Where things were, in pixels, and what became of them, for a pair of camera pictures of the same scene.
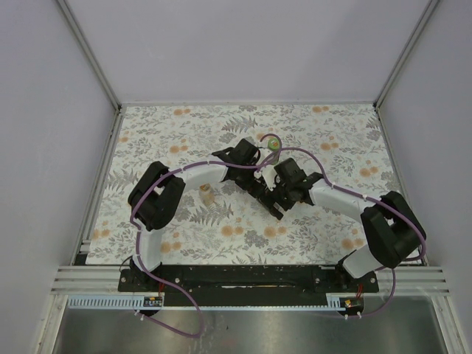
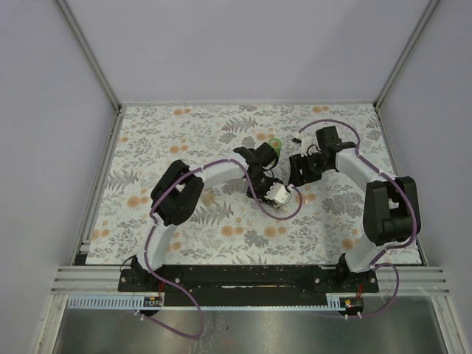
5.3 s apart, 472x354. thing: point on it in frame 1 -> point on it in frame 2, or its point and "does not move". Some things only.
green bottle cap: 273,144 does not move
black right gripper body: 282,195 -> 311,167
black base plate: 245,285 does not move
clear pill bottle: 206,194 does not move
